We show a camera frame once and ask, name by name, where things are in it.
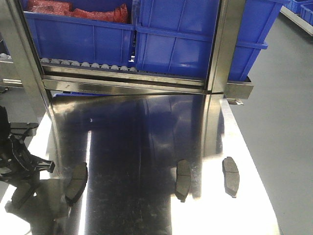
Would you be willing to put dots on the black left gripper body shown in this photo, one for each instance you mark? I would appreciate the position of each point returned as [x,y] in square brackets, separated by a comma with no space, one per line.
[16,162]

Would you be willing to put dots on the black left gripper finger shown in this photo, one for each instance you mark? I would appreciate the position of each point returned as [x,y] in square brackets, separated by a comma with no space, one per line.
[39,164]

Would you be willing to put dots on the brake pad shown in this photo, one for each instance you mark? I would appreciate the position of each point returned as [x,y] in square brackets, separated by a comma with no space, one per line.
[183,180]
[231,176]
[77,184]

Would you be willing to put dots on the roller conveyor track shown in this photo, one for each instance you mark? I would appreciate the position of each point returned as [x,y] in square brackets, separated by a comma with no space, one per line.
[86,64]

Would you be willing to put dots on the large blue bin left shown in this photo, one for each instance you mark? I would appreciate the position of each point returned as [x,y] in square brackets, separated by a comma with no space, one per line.
[84,40]

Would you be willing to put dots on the large blue bin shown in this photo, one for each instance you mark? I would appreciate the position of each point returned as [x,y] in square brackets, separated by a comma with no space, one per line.
[84,40]
[176,36]

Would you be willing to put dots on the red bubble wrap bag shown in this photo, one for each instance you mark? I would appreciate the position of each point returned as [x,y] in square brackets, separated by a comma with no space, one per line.
[56,7]

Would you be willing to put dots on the large blue bin right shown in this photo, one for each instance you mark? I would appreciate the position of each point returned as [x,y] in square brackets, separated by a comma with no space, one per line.
[176,36]

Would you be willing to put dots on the steel rack frame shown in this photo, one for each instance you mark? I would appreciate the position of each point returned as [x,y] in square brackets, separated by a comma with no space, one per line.
[24,69]

